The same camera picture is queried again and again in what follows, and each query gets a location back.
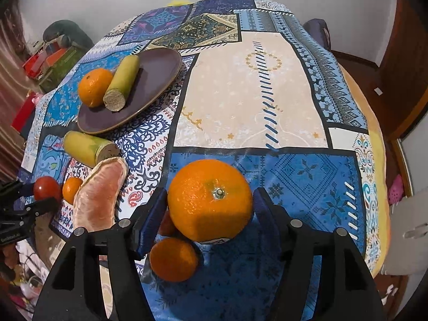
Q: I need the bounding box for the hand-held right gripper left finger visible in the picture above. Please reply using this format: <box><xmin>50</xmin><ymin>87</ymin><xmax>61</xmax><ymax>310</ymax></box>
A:
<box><xmin>32</xmin><ymin>187</ymin><xmax>168</xmax><ymax>321</ymax></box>

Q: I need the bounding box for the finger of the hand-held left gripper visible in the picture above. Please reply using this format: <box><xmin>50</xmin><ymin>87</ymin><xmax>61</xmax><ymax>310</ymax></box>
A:
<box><xmin>0</xmin><ymin>180</ymin><xmax>36</xmax><ymax>201</ymax></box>
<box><xmin>21</xmin><ymin>197</ymin><xmax>59</xmax><ymax>223</ymax></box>

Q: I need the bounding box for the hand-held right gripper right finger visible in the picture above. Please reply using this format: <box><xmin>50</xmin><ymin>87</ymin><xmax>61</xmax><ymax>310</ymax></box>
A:
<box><xmin>252</xmin><ymin>187</ymin><xmax>387</xmax><ymax>321</ymax></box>

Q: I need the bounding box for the small orange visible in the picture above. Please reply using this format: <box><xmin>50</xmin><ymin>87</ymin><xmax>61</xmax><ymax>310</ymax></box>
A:
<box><xmin>62</xmin><ymin>177</ymin><xmax>83</xmax><ymax>204</ymax></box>
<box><xmin>149</xmin><ymin>237</ymin><xmax>199</xmax><ymax>282</ymax></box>

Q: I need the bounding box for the large orange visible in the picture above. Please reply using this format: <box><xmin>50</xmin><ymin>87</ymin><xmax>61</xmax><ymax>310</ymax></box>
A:
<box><xmin>167</xmin><ymin>159</ymin><xmax>254</xmax><ymax>243</ymax></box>

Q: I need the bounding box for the pomelo segment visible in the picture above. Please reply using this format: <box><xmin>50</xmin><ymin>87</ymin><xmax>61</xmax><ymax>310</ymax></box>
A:
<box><xmin>73</xmin><ymin>156</ymin><xmax>129</xmax><ymax>232</ymax></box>

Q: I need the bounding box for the brown round plate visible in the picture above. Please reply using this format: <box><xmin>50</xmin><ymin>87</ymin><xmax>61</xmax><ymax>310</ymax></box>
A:
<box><xmin>77</xmin><ymin>47</ymin><xmax>183</xmax><ymax>135</ymax></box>

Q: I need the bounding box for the red gift box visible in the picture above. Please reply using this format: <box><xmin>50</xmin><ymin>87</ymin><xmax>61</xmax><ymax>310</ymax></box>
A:
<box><xmin>12</xmin><ymin>95</ymin><xmax>40</xmax><ymax>139</ymax></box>

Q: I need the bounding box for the blue patchwork tablecloth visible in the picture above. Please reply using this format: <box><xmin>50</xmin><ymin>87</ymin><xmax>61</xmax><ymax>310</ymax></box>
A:
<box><xmin>20</xmin><ymin>0</ymin><xmax>385</xmax><ymax>321</ymax></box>

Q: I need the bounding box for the striped brown curtain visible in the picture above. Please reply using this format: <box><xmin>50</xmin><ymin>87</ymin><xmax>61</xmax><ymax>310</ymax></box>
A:
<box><xmin>0</xmin><ymin>5</ymin><xmax>38</xmax><ymax>182</ymax></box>

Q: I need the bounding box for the red packaging pile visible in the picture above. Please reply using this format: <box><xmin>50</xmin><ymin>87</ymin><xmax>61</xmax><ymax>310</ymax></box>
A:
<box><xmin>23</xmin><ymin>53</ymin><xmax>47</xmax><ymax>78</ymax></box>

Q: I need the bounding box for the medium orange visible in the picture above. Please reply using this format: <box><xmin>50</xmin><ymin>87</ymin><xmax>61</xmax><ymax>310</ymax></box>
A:
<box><xmin>78</xmin><ymin>68</ymin><xmax>115</xmax><ymax>108</ymax></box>

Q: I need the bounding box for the pink slipper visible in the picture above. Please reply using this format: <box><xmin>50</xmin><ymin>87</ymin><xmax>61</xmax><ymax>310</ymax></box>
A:
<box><xmin>388</xmin><ymin>174</ymin><xmax>411</xmax><ymax>205</ymax></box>

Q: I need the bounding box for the orange flat box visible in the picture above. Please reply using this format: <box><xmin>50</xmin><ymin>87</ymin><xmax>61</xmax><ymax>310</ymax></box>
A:
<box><xmin>47</xmin><ymin>48</ymin><xmax>69</xmax><ymax>67</ymax></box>

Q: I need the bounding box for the yellow blanket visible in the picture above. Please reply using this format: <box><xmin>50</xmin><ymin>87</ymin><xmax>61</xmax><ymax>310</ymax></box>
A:
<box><xmin>338</xmin><ymin>63</ymin><xmax>392</xmax><ymax>276</ymax></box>

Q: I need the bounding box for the white sliding wardrobe door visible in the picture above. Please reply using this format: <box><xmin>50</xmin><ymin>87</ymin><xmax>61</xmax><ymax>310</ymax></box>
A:
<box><xmin>393</xmin><ymin>130</ymin><xmax>428</xmax><ymax>198</ymax></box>

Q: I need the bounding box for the wooden wardrobe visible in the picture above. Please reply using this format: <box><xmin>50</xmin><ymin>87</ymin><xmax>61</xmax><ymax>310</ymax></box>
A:
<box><xmin>377</xmin><ymin>0</ymin><xmax>428</xmax><ymax>138</ymax></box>

